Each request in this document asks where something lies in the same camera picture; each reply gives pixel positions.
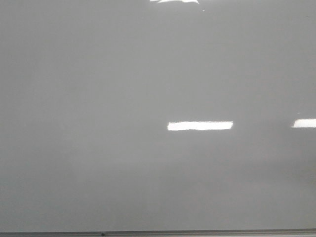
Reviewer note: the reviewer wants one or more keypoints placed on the grey aluminium whiteboard frame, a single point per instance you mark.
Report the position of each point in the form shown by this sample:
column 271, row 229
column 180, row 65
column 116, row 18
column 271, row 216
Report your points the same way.
column 188, row 233

